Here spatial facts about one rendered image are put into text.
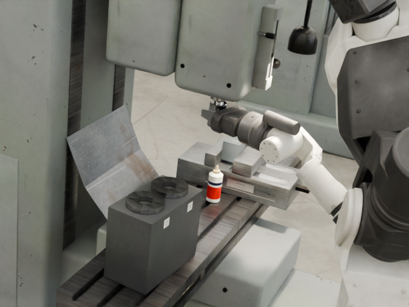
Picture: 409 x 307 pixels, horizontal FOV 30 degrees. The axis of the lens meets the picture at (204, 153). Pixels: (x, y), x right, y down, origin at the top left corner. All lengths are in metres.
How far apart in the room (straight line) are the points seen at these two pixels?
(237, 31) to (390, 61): 0.53
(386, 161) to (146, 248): 0.66
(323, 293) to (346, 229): 0.90
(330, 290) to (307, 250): 1.68
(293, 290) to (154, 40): 0.81
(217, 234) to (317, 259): 1.88
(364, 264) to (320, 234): 2.66
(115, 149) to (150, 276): 0.63
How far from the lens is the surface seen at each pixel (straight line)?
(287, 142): 1.86
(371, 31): 1.45
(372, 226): 1.31
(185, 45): 1.91
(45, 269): 2.25
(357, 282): 1.42
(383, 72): 1.42
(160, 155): 4.70
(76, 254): 2.26
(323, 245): 3.98
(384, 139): 1.26
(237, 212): 2.13
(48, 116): 2.02
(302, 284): 2.24
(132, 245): 1.71
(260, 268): 2.05
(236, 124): 1.95
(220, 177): 2.13
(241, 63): 1.86
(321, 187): 1.85
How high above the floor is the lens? 1.98
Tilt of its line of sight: 24 degrees down
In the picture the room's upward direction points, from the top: 7 degrees clockwise
